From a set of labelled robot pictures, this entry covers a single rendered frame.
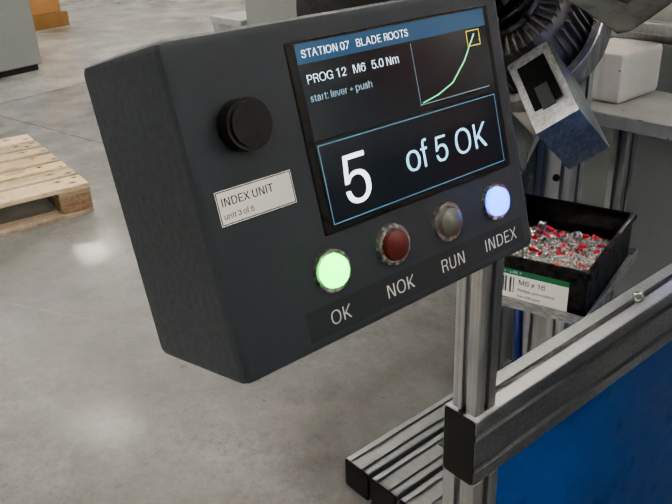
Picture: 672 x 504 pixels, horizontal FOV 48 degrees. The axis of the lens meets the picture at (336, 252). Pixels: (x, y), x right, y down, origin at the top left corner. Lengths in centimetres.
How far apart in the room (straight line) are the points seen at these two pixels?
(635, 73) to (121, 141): 148
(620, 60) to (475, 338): 115
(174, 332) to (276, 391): 177
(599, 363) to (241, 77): 60
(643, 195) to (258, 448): 117
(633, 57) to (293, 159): 142
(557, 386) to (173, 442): 144
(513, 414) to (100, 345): 195
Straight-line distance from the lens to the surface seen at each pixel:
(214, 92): 41
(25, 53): 692
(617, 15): 107
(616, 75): 178
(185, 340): 48
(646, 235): 209
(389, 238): 47
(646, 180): 204
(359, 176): 46
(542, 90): 124
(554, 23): 133
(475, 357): 71
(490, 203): 54
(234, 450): 207
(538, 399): 82
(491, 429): 78
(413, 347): 242
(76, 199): 363
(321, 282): 44
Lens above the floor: 132
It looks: 26 degrees down
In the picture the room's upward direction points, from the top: 3 degrees counter-clockwise
